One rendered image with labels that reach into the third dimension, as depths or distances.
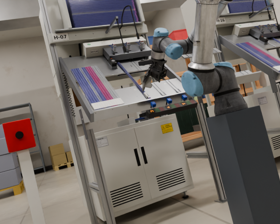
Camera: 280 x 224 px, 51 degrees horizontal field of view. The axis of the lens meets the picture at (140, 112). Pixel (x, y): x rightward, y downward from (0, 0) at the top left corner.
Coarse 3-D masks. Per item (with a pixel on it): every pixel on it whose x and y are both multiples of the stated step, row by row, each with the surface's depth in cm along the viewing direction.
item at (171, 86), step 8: (168, 80) 198; (176, 80) 199; (120, 88) 185; (128, 88) 186; (136, 88) 187; (152, 88) 188; (160, 88) 189; (168, 88) 190; (176, 88) 190; (120, 96) 178; (128, 96) 179; (136, 96) 179; (144, 96) 180; (152, 96) 181
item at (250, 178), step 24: (216, 120) 133; (240, 120) 127; (216, 144) 138; (240, 144) 125; (264, 144) 128; (240, 168) 124; (264, 168) 127; (240, 192) 127; (264, 192) 126; (240, 216) 132; (264, 216) 124
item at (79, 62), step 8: (80, 56) 216; (96, 56) 218; (72, 64) 205; (80, 64) 206; (88, 64) 207; (96, 64) 208; (104, 64) 209; (128, 64) 212; (136, 64) 212; (104, 72) 200; (112, 72) 201; (120, 72) 202; (128, 72) 204; (136, 72) 212
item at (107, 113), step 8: (160, 96) 177; (168, 96) 179; (176, 96) 183; (128, 104) 169; (136, 104) 171; (144, 104) 174; (160, 104) 180; (168, 104) 184; (96, 112) 161; (104, 112) 164; (112, 112) 167; (120, 112) 169; (128, 112) 172; (96, 120) 165
